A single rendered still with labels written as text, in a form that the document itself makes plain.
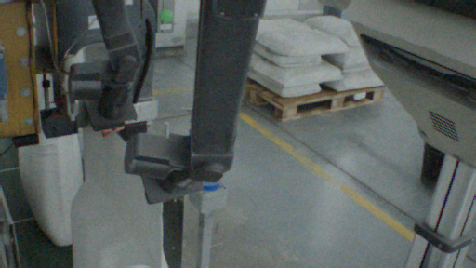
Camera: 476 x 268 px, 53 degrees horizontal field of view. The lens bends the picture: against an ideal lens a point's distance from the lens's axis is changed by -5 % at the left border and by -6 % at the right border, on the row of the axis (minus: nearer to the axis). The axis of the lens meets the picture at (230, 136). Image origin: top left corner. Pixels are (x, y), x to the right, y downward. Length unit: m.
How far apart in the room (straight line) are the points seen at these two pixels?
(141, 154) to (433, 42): 0.47
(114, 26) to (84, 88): 0.14
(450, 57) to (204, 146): 0.39
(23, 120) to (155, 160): 0.56
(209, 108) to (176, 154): 0.16
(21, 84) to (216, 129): 0.66
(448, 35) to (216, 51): 0.44
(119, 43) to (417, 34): 0.51
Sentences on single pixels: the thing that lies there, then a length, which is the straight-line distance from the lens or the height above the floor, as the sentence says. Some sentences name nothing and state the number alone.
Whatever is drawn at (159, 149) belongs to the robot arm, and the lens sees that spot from 0.71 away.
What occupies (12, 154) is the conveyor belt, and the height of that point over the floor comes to 0.38.
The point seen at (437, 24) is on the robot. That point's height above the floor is 1.41.
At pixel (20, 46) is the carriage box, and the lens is 1.16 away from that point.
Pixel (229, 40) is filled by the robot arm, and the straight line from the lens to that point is 0.47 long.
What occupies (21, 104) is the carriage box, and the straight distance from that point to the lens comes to 1.21.
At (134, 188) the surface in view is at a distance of 1.03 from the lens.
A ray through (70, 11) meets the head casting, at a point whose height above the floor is 1.31.
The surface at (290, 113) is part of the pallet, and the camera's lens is 3.93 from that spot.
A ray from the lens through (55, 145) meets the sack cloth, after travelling 1.72.
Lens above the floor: 1.56
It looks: 26 degrees down
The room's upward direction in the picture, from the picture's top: 5 degrees clockwise
